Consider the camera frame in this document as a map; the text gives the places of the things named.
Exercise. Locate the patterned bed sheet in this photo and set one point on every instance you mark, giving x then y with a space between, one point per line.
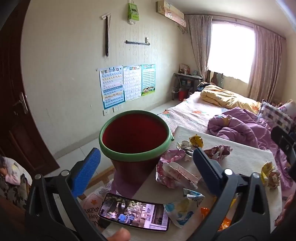
185 111

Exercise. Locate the air conditioner pink cover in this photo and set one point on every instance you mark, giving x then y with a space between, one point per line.
170 11

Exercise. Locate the narrow pink curtain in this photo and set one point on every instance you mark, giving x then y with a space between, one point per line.
198 44

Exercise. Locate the printed cloth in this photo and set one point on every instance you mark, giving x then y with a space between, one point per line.
11 180

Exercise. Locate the pink foil wrapper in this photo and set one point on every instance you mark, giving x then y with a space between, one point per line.
175 173

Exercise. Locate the dark clothes by window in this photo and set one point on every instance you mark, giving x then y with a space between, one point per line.
217 78

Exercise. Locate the white chart wall poster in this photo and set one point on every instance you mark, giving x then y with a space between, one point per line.
132 82

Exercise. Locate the small yellow snack wrapper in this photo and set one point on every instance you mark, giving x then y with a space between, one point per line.
196 140

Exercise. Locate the orange wrapper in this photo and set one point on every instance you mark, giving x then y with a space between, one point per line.
204 212

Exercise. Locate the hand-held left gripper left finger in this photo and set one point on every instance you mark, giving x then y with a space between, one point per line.
86 171

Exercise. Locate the smartphone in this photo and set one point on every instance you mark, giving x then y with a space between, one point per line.
134 212

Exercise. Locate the red bucket green rim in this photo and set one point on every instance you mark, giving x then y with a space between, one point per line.
134 134

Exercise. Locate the blue white wrapper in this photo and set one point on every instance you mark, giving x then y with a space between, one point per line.
182 213

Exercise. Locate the red bin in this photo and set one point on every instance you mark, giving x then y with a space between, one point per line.
183 94

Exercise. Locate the white fleece mat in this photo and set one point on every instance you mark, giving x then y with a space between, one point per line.
242 160

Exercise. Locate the blue alphabet wall poster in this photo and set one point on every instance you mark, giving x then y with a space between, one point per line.
112 87

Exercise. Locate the maroon white wrapper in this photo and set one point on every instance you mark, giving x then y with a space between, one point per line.
218 151

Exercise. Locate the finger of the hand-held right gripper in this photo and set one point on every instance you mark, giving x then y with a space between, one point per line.
283 142

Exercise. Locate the checkered pillow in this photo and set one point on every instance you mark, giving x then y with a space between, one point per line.
275 113

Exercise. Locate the pink pillow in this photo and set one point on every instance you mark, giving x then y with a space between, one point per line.
289 107

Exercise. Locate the picture frame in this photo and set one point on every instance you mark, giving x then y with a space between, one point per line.
184 69

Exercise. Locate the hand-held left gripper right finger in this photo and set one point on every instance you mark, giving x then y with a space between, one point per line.
208 169

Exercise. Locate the yellow quilt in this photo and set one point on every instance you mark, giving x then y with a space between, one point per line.
219 96

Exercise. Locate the silver wrapper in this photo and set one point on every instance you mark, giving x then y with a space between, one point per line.
183 147

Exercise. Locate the small grey desk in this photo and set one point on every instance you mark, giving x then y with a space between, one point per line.
187 76

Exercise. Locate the wide pink curtain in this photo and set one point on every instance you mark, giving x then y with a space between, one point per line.
266 62

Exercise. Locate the wooden stool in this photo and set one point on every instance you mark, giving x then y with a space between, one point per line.
101 179

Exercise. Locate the floral mat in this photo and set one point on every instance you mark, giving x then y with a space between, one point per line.
92 206

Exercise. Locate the green wall pouch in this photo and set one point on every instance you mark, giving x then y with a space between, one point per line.
133 11

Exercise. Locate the teal number wall poster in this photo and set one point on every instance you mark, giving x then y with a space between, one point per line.
148 78

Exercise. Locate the person's left hand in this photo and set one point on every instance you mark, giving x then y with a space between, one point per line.
118 235

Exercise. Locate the dark hanging stick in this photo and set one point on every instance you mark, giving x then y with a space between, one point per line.
106 37

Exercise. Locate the person's right hand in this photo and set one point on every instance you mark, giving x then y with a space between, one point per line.
286 208

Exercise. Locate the dark blue cloth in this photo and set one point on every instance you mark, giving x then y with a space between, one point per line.
203 86

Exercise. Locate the dark wooden door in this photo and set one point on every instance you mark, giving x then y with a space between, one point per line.
13 129

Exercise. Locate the purple quilt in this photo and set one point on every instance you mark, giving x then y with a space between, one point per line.
238 129

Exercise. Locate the black wall rail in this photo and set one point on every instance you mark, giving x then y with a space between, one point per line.
137 42

